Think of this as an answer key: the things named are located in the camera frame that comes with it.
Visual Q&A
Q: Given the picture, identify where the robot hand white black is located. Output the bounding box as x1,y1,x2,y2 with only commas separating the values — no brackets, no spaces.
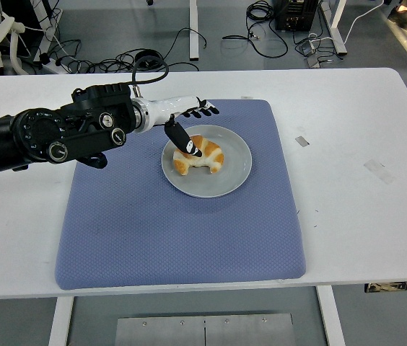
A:
147,94,221,159

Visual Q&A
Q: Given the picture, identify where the croissant bread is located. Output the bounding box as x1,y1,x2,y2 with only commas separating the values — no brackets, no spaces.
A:
172,134,225,177

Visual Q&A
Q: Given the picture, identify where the grey round plate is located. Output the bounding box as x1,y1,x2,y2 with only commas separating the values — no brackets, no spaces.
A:
161,124,254,199

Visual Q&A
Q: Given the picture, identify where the grey metal plate with screws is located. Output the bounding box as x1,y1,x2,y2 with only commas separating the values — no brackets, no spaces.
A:
114,313,296,346

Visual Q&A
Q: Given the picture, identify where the white background table leg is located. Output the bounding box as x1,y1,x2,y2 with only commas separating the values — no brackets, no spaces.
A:
188,0,201,61
324,0,349,56

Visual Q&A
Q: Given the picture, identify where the white power strip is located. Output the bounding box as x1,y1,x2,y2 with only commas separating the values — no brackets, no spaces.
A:
39,53,66,75

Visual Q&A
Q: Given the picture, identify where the blue quilted mat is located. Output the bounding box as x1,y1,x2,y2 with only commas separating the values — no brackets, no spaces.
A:
54,99,307,291

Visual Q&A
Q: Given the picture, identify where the grey power adapter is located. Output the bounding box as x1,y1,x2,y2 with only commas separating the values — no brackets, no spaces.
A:
297,39,320,57

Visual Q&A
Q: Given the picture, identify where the black equipment box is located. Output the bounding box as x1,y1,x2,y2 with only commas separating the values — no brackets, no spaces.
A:
273,0,319,32

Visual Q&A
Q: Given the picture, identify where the white chair armrest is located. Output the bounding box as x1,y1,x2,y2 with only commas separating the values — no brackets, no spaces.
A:
0,10,27,76

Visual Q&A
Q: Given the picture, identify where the large clear tape piece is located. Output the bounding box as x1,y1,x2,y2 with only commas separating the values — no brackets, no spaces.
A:
364,159,395,185

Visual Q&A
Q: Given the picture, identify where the person's shoe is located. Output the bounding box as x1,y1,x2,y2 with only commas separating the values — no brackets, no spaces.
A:
386,5,407,33

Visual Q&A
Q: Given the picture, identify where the camouflage patterned object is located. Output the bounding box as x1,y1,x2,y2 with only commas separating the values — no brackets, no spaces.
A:
364,280,407,293

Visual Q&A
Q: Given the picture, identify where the black tangled floor cable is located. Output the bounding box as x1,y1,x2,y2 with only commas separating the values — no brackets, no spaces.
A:
44,27,210,75

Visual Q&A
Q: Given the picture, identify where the black coiled cable bundle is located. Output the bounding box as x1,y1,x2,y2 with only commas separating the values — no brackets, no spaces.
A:
134,49,164,69

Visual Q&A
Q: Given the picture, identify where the black looped floor cable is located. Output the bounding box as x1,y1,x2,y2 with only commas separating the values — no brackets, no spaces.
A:
222,0,289,58

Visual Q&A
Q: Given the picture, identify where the white floor cable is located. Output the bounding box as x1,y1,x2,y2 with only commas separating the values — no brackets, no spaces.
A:
307,0,385,45

